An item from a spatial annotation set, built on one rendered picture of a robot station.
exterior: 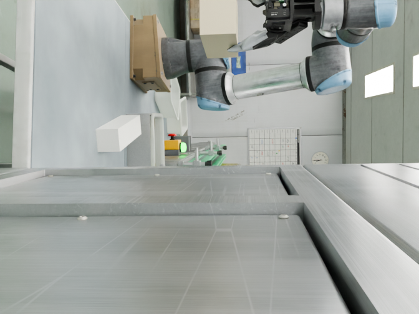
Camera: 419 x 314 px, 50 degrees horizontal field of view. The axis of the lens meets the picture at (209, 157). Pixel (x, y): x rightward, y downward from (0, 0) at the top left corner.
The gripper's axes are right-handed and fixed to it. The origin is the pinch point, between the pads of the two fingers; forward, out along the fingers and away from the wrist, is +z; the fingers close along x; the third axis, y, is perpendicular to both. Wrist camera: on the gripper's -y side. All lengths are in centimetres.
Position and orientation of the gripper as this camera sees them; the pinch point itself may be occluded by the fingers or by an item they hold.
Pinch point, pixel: (227, 20)
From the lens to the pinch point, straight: 104.4
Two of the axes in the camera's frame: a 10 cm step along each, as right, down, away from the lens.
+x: 0.1, 10.0, -0.8
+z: -9.9, 0.2, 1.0
